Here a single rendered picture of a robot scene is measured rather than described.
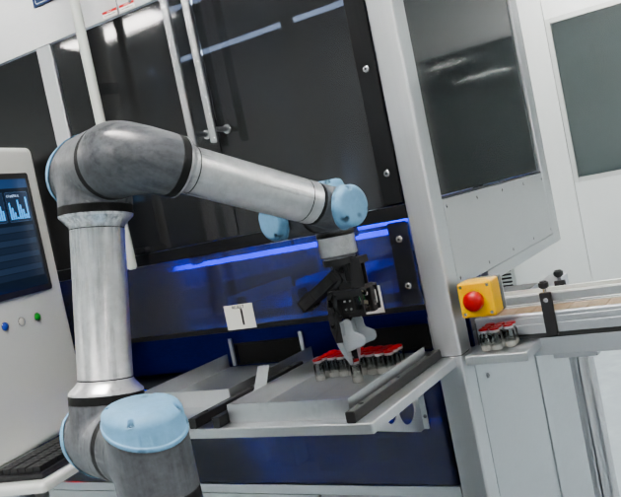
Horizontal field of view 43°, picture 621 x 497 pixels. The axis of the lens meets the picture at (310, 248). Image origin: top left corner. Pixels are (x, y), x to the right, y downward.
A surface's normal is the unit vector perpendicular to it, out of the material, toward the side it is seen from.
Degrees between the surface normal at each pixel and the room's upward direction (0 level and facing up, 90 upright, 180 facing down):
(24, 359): 90
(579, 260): 90
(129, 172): 113
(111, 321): 89
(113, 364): 89
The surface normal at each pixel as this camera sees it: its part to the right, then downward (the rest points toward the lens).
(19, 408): 0.93, -0.17
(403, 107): -0.50, 0.14
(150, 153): 0.30, -0.11
